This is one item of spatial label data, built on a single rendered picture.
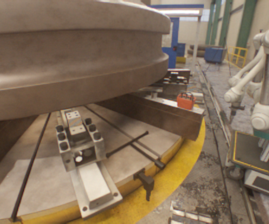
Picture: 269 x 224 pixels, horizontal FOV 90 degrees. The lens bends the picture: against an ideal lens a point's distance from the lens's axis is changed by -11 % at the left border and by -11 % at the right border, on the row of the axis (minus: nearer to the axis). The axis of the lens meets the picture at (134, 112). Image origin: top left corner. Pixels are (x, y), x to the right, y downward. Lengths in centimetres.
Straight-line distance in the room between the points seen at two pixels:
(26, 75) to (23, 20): 43
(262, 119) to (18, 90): 189
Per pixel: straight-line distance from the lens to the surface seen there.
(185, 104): 176
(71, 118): 131
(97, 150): 131
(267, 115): 141
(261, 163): 199
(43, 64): 149
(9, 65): 155
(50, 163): 175
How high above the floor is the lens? 143
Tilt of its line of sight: 27 degrees down
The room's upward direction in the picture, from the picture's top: straight up
